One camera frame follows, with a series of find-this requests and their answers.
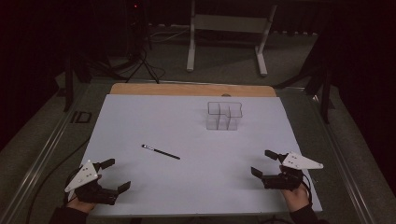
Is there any black tripod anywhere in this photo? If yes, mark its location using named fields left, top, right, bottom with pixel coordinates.
left=124, top=0, right=161, bottom=85

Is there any black stand leg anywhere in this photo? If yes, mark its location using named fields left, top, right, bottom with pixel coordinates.
left=303, top=29, right=332, bottom=124

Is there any black pen with white band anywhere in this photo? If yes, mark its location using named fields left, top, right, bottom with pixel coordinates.
left=141, top=144, right=181, bottom=161

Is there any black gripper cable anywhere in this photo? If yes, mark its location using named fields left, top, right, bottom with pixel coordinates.
left=299, top=172, right=314, bottom=207

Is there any white table cover sheet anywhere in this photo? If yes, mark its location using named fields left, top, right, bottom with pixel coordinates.
left=81, top=93, right=323, bottom=217

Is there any clear acrylic organizer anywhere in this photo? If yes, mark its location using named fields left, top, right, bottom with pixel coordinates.
left=205, top=101, right=244, bottom=132

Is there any white floor cable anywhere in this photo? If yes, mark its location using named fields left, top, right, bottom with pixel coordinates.
left=148, top=26, right=191, bottom=44

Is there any person's right hand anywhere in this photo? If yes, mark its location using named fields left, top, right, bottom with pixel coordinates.
left=280, top=182, right=312, bottom=214

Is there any person's left hand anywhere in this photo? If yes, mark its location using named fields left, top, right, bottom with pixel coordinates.
left=65, top=195, right=97, bottom=215

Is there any black floor cable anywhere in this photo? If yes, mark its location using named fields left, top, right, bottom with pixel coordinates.
left=24, top=136, right=92, bottom=224

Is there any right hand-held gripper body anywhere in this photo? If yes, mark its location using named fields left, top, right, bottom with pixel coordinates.
left=262, top=151, right=324, bottom=191

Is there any white metal stand frame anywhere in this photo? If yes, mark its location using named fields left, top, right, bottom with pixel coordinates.
left=186, top=0, right=278, bottom=77

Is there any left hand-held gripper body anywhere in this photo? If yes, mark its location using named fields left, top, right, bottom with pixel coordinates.
left=64, top=160, right=120, bottom=206

